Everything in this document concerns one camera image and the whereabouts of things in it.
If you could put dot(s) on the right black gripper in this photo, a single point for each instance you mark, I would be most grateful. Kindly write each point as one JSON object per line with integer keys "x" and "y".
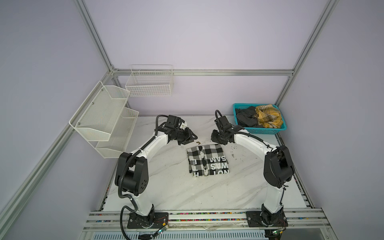
{"x": 212, "y": 137}

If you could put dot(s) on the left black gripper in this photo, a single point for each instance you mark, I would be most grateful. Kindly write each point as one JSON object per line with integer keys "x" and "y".
{"x": 187, "y": 132}

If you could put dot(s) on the black white checkered shirt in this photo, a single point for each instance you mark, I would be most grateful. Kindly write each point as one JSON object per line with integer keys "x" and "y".
{"x": 207, "y": 160}

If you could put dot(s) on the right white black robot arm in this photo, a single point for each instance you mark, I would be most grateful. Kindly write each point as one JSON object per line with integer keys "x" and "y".
{"x": 278, "y": 165}

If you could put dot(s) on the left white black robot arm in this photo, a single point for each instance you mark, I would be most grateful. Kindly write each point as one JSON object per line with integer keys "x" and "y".
{"x": 132, "y": 175}

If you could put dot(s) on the dark grey shirt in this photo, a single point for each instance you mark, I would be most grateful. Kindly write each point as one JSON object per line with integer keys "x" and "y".
{"x": 247, "y": 117}

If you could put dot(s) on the teal plastic basket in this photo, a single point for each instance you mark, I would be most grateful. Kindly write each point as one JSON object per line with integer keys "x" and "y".
{"x": 260, "y": 130}

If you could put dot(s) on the yellow plaid shirt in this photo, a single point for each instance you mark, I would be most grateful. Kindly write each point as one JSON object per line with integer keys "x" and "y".
{"x": 269, "y": 117}

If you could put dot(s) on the white mesh lower shelf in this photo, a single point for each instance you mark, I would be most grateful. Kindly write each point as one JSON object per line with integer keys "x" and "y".
{"x": 120, "y": 137}

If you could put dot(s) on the white mesh shelf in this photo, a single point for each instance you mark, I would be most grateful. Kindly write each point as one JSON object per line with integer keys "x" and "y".
{"x": 120, "y": 137}
{"x": 97, "y": 117}

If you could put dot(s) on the white mesh upper shelf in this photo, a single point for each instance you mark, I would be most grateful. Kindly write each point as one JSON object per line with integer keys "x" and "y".
{"x": 97, "y": 117}

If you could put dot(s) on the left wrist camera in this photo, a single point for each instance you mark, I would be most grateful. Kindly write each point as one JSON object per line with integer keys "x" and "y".
{"x": 182, "y": 124}

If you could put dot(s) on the white wire basket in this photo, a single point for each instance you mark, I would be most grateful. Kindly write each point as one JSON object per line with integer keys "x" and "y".
{"x": 151, "y": 81}

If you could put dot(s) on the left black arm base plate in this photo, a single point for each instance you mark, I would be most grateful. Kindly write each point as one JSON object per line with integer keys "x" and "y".
{"x": 152, "y": 221}

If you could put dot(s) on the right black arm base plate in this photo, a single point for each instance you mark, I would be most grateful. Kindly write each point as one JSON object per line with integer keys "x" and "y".
{"x": 253, "y": 219}

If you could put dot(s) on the white slotted cable duct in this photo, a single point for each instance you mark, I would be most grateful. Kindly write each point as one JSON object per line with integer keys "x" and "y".
{"x": 188, "y": 235}

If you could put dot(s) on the aluminium frame back bar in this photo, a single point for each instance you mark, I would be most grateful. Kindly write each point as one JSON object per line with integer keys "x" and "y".
{"x": 210, "y": 72}

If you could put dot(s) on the aluminium mounting rail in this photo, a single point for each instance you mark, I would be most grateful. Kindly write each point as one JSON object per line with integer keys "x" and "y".
{"x": 211, "y": 220}

